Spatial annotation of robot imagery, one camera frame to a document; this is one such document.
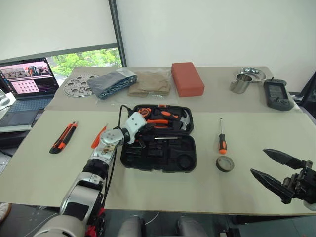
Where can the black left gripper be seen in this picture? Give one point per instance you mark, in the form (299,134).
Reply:
(148,127)

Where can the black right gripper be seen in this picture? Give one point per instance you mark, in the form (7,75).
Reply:
(302,182)

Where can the small orange precision knife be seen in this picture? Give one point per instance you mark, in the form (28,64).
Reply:
(97,139)

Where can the black orange utility knife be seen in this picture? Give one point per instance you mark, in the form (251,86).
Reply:
(61,142)

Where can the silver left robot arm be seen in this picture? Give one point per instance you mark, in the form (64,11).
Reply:
(81,192)

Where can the black plastic tool case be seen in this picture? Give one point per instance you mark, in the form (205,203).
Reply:
(158,163)

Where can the orange black tape measure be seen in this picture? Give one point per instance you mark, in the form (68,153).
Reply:
(144,111)

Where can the folded beige cloth in bag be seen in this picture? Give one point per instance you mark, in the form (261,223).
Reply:
(148,85)

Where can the folded blue-grey cloth in bag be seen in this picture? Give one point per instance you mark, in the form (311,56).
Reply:
(108,85)

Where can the red rectangular box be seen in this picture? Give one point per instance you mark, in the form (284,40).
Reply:
(187,79)

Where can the black handheld controller device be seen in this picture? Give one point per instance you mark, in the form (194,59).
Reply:
(277,93)

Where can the black mesh office chair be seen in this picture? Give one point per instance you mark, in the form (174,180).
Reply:
(308,93)

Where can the round perforated metal plate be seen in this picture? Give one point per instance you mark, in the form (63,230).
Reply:
(74,86)

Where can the stainless steel cup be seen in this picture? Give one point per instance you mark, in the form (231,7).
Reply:
(239,86)

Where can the stainless steel bowl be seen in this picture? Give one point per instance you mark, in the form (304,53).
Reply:
(259,76)

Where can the grey rounded shape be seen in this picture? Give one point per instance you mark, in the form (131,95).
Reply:
(132,227)

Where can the open laptop computer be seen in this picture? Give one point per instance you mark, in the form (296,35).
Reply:
(24,81)

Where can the white roller blind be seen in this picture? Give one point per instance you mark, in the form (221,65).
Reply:
(49,24)

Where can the white shoe brown sole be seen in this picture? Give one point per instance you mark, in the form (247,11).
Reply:
(5,212)

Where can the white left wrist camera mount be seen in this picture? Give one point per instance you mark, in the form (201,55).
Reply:
(135,122)

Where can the dark grey window frame post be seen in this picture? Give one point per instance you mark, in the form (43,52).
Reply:
(118,37)

